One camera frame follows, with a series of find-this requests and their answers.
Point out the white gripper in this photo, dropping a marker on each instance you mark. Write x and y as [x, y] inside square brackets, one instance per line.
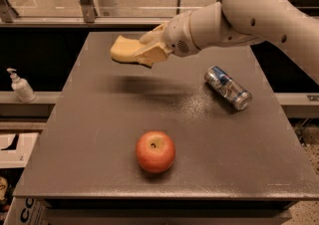
[177, 36]

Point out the yellow sponge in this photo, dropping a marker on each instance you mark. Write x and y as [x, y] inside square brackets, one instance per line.
[123, 50]

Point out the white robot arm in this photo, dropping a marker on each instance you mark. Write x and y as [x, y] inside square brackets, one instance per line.
[234, 22]

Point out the red apple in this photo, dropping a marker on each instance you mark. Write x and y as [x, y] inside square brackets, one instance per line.
[155, 152]

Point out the silver blue soda can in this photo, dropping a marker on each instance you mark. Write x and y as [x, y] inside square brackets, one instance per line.
[228, 88]

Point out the white pump bottle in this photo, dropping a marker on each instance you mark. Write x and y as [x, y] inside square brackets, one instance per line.
[21, 87]

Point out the white cardboard box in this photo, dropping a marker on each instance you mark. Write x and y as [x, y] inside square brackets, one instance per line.
[16, 148]

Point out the white printed box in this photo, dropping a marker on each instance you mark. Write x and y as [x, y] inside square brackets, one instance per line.
[26, 211]

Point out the left metal bracket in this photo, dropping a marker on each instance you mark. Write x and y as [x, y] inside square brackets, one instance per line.
[8, 13]

